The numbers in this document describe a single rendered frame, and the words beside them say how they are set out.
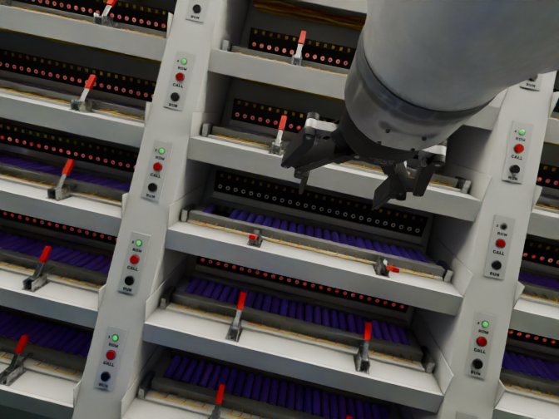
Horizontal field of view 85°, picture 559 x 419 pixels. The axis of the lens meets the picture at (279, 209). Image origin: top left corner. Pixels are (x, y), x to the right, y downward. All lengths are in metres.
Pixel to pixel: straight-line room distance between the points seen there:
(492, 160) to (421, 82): 0.58
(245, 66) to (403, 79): 0.56
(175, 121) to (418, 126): 0.56
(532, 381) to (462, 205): 0.41
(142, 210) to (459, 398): 0.72
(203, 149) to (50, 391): 0.59
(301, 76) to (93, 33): 0.46
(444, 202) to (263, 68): 0.46
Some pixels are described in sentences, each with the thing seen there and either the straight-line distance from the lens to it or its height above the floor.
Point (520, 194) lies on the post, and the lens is 0.77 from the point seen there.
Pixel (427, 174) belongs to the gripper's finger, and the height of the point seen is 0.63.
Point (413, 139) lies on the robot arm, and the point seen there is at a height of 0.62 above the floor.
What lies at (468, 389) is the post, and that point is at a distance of 0.78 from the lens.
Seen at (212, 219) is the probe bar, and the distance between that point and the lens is 0.68.
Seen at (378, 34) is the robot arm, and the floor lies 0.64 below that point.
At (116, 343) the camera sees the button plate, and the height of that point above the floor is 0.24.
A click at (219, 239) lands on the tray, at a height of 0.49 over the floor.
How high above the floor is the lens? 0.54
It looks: 3 degrees up
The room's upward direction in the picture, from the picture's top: 13 degrees clockwise
